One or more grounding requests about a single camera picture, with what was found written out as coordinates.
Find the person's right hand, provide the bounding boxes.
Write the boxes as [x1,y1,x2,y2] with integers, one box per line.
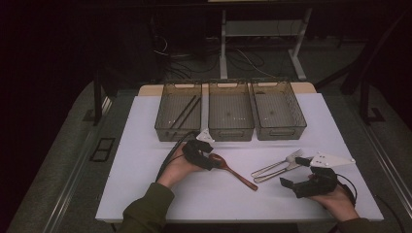
[309,185,361,222]

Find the floor cables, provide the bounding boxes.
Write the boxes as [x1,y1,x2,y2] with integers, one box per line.
[152,35,276,81]

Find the white metal table frame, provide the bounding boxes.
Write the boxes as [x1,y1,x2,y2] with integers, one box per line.
[220,8,314,82]

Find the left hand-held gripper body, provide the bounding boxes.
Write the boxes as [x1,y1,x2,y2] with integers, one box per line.
[182,128,216,171]

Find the black floor frame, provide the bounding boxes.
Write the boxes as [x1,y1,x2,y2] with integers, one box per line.
[89,137,117,163]

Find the metal fork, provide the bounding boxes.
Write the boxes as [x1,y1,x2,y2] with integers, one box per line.
[251,149,304,179]

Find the person's left hand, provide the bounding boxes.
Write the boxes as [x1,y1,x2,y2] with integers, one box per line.
[157,151,203,189]

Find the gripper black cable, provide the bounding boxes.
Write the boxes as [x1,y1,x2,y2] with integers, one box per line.
[335,173,359,208]
[155,130,199,183]

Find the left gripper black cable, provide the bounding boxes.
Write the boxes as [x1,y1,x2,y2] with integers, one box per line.
[155,130,199,183]

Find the black metal stand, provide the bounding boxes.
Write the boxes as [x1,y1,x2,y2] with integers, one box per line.
[92,69,105,126]
[339,9,387,125]

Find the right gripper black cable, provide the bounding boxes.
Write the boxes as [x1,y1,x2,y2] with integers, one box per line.
[335,173,359,208]

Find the smoky transparent plastic bin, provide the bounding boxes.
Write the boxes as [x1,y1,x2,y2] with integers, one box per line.
[251,80,308,142]
[154,82,203,143]
[208,81,256,143]

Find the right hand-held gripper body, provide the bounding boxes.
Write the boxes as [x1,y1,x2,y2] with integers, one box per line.
[292,151,357,199]

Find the brown wooden spoon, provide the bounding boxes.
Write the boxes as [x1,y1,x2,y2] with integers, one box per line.
[208,152,259,192]

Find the white table mat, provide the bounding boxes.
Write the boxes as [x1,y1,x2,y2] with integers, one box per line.
[95,92,385,223]

